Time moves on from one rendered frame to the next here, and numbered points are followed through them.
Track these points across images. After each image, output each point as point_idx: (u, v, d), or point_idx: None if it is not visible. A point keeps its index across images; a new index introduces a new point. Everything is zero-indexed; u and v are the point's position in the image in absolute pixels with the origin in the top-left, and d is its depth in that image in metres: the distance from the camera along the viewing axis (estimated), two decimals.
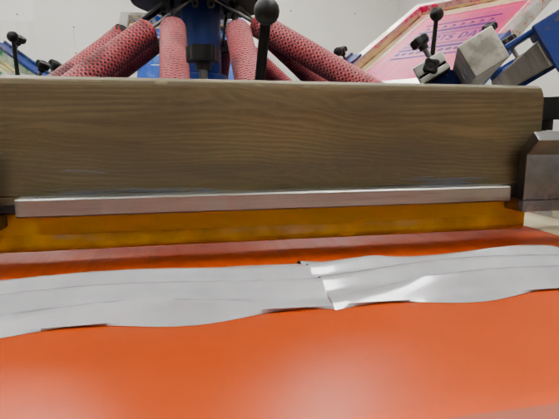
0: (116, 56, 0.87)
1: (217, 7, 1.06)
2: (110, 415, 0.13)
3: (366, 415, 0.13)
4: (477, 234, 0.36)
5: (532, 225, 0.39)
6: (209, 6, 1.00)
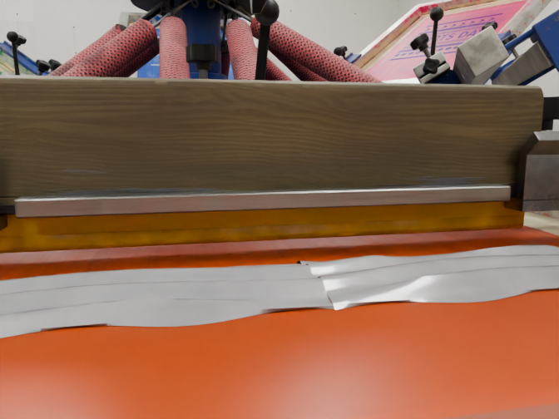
0: (116, 56, 0.87)
1: (217, 7, 1.06)
2: (110, 415, 0.13)
3: (366, 415, 0.13)
4: (477, 234, 0.36)
5: (532, 225, 0.39)
6: (209, 6, 1.00)
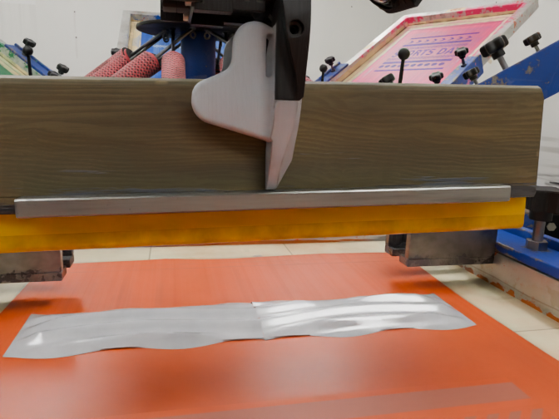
0: None
1: (213, 36, 1.19)
2: (144, 397, 0.29)
3: (261, 401, 0.29)
4: (383, 276, 0.51)
5: (427, 268, 0.54)
6: (205, 37, 1.13)
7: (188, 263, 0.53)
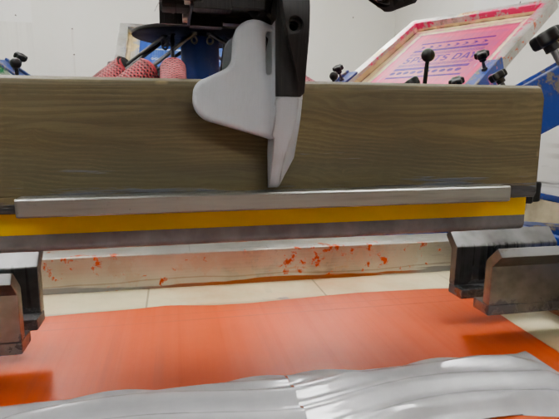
0: None
1: (216, 42, 1.09)
2: None
3: None
4: (449, 324, 0.40)
5: None
6: (208, 42, 1.03)
7: (196, 313, 0.41)
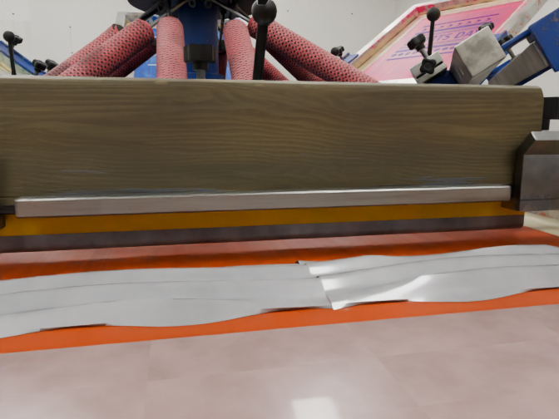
0: (112, 56, 0.87)
1: (215, 7, 1.06)
2: (110, 414, 0.13)
3: None
4: (474, 233, 0.36)
5: (529, 224, 0.39)
6: (206, 6, 1.00)
7: None
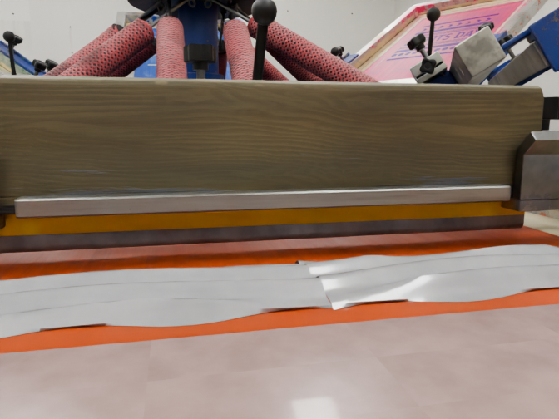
0: (112, 56, 0.87)
1: (215, 7, 1.06)
2: (110, 414, 0.13)
3: None
4: (474, 233, 0.36)
5: (529, 224, 0.39)
6: (206, 6, 1.00)
7: None
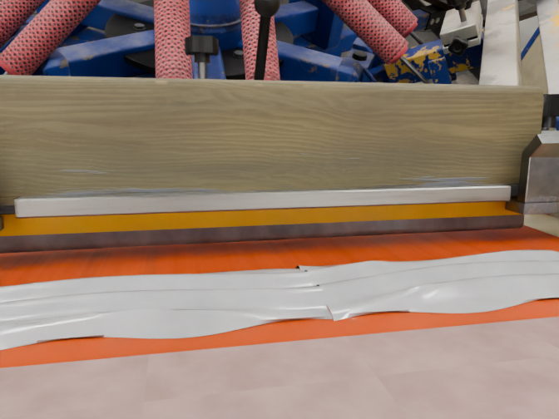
0: None
1: None
2: None
3: None
4: (477, 234, 0.36)
5: (533, 225, 0.38)
6: None
7: None
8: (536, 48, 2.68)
